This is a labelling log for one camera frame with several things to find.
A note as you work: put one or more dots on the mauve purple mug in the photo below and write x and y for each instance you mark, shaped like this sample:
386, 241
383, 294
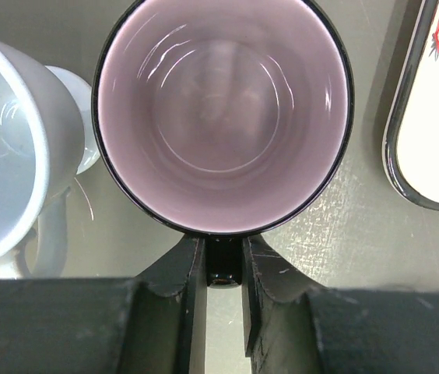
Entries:
223, 119

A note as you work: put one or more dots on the strawberry pattern white tray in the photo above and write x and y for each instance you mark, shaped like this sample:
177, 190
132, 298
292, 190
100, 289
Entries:
410, 145

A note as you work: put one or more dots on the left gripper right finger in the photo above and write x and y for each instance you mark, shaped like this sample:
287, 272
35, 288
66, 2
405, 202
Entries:
293, 324

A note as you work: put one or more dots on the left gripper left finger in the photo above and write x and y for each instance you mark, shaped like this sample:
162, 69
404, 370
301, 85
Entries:
151, 323

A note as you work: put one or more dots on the light blue mug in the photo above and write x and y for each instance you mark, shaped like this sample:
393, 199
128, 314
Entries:
46, 140

